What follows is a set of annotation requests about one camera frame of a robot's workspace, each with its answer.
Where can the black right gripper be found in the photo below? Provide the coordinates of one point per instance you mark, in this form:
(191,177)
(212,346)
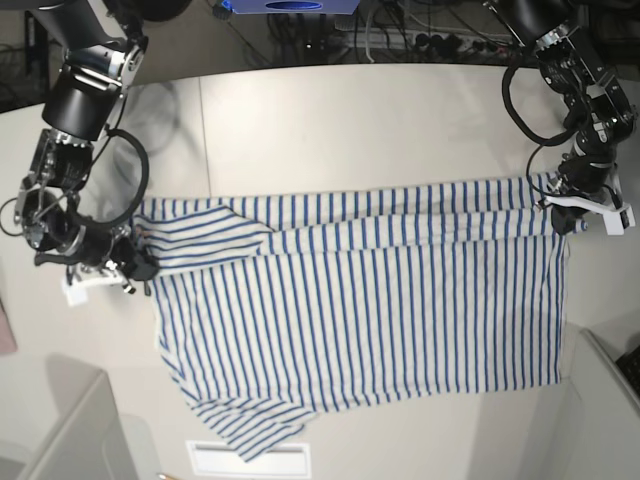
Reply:
(60,242)

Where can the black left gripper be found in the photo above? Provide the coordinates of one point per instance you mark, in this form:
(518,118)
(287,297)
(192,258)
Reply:
(591,176)

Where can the blue white striped T-shirt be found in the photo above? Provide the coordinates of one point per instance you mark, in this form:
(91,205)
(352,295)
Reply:
(273,309)

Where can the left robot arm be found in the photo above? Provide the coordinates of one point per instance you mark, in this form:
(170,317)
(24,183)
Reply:
(599,114)

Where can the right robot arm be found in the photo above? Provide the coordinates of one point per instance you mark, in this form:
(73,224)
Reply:
(104,45)

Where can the black keyboard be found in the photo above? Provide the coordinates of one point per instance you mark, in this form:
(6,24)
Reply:
(629,366)

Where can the white table slot plate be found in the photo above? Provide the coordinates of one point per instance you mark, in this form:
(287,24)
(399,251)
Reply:
(216,460)

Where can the white power strip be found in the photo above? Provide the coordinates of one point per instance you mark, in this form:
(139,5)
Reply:
(387,38)

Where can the blue box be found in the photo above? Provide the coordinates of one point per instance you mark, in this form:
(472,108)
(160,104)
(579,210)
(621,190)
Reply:
(254,7)

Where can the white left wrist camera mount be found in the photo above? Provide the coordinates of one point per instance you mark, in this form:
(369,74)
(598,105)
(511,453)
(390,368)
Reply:
(617,219)

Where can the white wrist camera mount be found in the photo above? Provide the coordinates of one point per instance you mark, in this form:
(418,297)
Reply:
(617,219)
(75,285)

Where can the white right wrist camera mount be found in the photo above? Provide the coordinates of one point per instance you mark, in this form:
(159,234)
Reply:
(75,285)

